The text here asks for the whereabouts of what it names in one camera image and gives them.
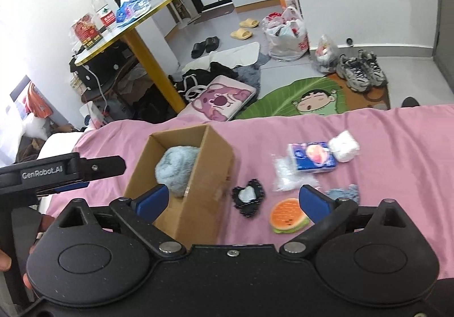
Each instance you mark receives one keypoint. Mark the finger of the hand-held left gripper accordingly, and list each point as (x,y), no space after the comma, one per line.
(106,167)
(67,187)

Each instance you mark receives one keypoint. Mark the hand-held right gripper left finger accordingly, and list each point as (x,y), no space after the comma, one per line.
(152,201)

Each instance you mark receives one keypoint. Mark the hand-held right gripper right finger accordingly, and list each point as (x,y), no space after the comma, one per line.
(314,201)

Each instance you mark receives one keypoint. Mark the watermelon slice sponge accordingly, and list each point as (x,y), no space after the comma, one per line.
(287,214)

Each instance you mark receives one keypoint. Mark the small light blue cloth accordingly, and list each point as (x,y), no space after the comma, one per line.
(346,192)

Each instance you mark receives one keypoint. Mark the clear plastic bag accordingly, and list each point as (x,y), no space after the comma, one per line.
(283,175)

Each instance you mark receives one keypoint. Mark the blue tissue pack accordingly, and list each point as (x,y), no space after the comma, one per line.
(312,157)

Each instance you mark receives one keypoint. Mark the white cloth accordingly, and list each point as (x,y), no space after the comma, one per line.
(343,146)

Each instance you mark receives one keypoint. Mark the brown cardboard box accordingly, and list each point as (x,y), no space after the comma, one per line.
(212,175)

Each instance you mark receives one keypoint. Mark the black and blue crochet piece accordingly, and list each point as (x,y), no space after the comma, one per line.
(248,194)

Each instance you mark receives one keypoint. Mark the person's left hand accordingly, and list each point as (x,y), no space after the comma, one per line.
(42,228)

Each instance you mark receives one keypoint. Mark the brown blanket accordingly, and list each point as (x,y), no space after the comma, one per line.
(30,150)

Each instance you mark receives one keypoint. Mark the white bed sheet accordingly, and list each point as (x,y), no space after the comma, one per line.
(60,146)

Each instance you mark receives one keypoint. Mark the light blue fluffy towel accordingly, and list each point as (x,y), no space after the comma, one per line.
(177,168)

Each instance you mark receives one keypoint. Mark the white stuffed bag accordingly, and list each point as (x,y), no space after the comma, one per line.
(35,127)

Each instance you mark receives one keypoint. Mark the small white appliance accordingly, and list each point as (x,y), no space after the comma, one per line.
(94,116)

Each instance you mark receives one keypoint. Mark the orange cloth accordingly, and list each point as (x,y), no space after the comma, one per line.
(37,102)

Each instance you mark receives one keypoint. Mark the pink bed sheet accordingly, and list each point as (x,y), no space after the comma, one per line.
(390,160)

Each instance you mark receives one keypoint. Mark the dark wooden chair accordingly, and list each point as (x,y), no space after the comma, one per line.
(122,75)

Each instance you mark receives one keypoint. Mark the black polka dot bag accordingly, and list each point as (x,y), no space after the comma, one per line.
(99,65)

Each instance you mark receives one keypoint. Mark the green leaf cartoon rug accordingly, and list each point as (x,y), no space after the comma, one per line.
(283,97)

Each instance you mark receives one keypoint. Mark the pink bear cushion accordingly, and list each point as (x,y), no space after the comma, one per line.
(220,100)

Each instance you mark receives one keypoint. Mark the black clothes pile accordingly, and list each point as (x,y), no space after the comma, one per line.
(198,75)

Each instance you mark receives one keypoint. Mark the grey sneaker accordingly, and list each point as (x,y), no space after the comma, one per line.
(351,72)
(374,68)

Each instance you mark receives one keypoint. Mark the red snack package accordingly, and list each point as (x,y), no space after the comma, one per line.
(85,31)

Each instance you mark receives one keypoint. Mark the black round object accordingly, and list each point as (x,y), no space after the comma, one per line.
(410,102)

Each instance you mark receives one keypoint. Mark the grey fluffy rug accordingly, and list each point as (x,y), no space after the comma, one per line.
(248,77)

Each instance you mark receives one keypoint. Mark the small clear trash bag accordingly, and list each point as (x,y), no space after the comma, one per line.
(324,54)

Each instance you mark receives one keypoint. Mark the black slipper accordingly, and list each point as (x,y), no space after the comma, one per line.
(198,50)
(212,44)

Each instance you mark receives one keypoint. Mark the clear water bottle red label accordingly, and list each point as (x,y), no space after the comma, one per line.
(103,11)

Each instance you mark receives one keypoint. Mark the bag of blue packets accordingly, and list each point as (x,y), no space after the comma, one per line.
(129,10)

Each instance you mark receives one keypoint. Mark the white and red shopping bag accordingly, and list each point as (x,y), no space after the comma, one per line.
(283,43)

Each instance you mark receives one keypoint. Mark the white floor towel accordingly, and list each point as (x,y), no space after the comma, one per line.
(241,54)

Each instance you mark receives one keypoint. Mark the round yellow-rimmed table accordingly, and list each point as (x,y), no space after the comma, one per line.
(156,6)

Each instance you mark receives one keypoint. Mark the yellow slipper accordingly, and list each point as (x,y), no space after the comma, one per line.
(241,34)
(250,22)

